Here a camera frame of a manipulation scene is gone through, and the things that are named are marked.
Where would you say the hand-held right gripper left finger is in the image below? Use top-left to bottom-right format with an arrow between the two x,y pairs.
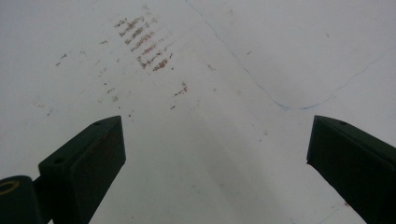
37,115 -> 127,224

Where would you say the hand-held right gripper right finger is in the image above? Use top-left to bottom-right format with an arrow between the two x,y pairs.
305,115 -> 396,224

